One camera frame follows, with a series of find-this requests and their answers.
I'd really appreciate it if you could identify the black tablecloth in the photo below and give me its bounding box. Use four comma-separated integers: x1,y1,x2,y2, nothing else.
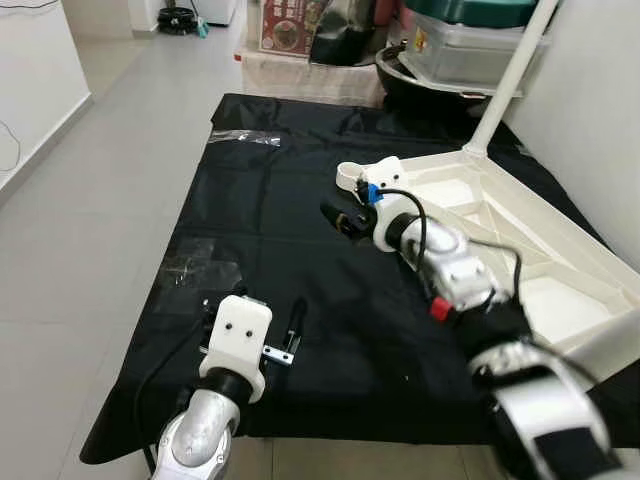
80,93,640,466

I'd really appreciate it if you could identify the clear tape patch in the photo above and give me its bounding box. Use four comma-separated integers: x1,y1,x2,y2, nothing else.
155,235,246,291

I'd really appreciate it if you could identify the clear tape strip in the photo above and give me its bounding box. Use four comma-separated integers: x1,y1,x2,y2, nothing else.
208,128,283,147

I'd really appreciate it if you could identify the beige covered bench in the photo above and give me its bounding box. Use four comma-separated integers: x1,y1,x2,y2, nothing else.
240,50,391,109

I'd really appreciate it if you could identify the black wok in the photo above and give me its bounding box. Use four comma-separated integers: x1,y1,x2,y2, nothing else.
375,50,521,116

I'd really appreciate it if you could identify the black bag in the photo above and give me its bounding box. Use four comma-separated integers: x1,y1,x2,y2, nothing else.
310,0,401,69

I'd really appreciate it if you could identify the clear plastic storage box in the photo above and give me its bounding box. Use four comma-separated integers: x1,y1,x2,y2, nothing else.
400,20,551,91

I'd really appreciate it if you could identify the red printed carton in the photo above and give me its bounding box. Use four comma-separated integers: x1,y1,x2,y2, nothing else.
260,0,321,56

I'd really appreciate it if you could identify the white plastic table top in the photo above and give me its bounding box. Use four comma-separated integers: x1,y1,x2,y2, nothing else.
336,148,640,371

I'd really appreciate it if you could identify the dark green plastic container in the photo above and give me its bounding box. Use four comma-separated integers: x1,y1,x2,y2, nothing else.
400,0,541,29

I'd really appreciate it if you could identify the white appliance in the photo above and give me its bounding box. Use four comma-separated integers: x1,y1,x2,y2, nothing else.
200,0,239,26

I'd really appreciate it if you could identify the black object on floor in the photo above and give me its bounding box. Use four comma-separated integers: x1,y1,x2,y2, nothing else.
158,5,201,36

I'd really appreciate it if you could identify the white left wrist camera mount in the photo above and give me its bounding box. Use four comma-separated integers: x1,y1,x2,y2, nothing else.
198,295,274,403

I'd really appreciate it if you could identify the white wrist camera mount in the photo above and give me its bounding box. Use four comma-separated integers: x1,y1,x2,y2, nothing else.
198,295,274,403
362,155,409,251

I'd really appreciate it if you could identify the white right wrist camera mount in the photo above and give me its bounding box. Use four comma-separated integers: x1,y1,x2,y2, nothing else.
362,155,409,251

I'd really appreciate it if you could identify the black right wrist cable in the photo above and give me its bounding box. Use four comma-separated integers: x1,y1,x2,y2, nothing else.
365,183,526,301

